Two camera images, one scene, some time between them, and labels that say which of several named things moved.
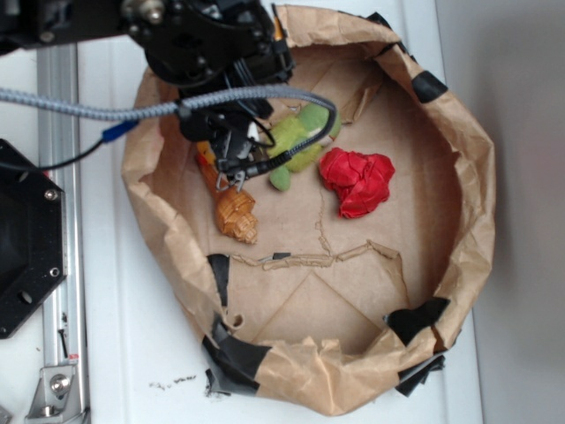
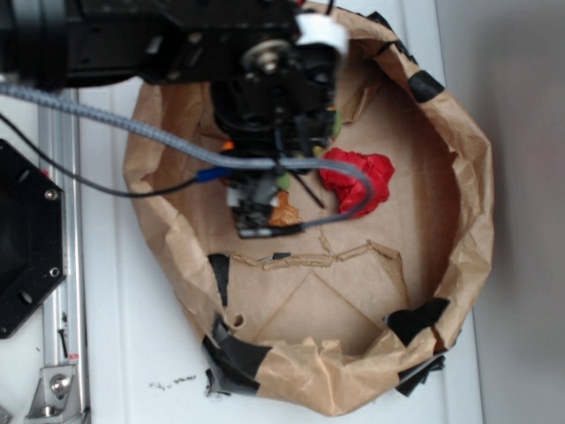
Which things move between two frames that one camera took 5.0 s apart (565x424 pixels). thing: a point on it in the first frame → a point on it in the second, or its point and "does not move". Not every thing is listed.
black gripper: x=236 y=130 → x=249 y=193
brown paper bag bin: x=321 y=313 does not move
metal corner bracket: x=56 y=399 does not move
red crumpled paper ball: x=360 y=182 does not move
